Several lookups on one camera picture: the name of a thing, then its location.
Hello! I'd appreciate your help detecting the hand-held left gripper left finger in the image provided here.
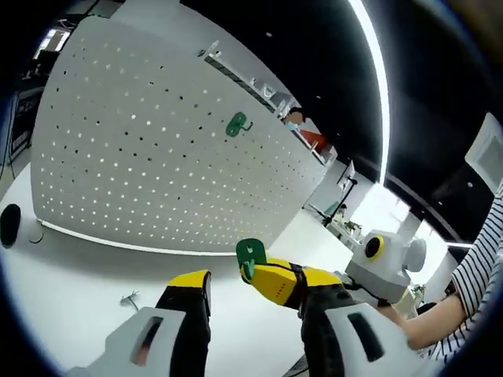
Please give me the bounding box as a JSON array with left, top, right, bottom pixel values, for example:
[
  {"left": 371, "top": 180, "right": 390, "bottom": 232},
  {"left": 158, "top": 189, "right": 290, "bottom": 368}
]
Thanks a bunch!
[{"left": 65, "top": 269, "right": 213, "bottom": 377}]

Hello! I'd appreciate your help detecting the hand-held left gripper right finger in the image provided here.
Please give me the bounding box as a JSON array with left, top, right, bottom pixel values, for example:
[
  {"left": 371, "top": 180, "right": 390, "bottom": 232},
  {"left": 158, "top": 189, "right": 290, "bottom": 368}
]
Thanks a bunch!
[{"left": 299, "top": 265, "right": 439, "bottom": 377}]

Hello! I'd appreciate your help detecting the green hook assembly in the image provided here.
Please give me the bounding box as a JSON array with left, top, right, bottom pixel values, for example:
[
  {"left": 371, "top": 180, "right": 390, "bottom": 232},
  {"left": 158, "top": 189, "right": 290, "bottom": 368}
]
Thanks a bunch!
[
  {"left": 224, "top": 112, "right": 254, "bottom": 137},
  {"left": 234, "top": 237, "right": 269, "bottom": 285}
]

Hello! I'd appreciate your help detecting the white perforated mounting plate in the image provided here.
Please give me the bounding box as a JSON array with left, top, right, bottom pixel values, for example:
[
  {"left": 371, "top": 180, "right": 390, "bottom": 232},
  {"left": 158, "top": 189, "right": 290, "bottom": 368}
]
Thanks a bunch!
[{"left": 30, "top": 16, "right": 329, "bottom": 256}]

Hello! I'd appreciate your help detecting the small metal clip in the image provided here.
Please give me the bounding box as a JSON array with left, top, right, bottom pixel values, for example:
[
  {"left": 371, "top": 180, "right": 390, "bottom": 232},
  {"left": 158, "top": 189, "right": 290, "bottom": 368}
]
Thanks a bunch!
[{"left": 119, "top": 289, "right": 141, "bottom": 312}]

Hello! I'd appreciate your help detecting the black tripod stand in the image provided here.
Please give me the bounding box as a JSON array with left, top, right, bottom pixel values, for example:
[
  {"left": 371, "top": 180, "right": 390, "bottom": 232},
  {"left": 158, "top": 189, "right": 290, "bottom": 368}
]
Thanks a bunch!
[{"left": 314, "top": 160, "right": 358, "bottom": 228}]

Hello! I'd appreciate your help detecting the person in striped shirt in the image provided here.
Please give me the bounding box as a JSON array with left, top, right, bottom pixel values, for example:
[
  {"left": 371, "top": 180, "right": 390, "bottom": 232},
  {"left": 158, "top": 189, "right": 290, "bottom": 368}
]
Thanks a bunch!
[{"left": 426, "top": 192, "right": 503, "bottom": 364}]

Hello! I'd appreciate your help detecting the curved ceiling light strip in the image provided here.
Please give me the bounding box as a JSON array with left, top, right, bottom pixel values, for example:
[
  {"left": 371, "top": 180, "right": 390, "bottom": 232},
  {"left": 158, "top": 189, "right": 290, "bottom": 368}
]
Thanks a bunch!
[{"left": 348, "top": 0, "right": 391, "bottom": 185}]

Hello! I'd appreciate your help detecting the black round object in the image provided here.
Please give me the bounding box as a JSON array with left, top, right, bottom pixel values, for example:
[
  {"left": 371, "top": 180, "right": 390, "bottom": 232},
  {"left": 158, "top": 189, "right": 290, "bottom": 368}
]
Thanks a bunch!
[{"left": 0, "top": 203, "right": 22, "bottom": 249}]

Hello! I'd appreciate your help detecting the metal shelf with white bins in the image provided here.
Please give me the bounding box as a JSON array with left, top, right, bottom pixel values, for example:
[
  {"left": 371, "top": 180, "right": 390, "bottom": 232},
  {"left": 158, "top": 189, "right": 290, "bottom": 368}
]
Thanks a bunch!
[{"left": 203, "top": 50, "right": 294, "bottom": 119}]

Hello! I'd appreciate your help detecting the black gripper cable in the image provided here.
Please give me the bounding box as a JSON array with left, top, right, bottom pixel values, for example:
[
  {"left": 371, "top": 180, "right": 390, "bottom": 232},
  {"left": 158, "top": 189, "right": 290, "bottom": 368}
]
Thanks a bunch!
[{"left": 345, "top": 276, "right": 392, "bottom": 308}]

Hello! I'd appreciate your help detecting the small white camera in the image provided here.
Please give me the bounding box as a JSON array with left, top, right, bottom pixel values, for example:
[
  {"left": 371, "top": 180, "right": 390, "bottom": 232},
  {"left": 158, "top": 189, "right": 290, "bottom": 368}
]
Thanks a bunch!
[{"left": 196, "top": 38, "right": 222, "bottom": 60}]

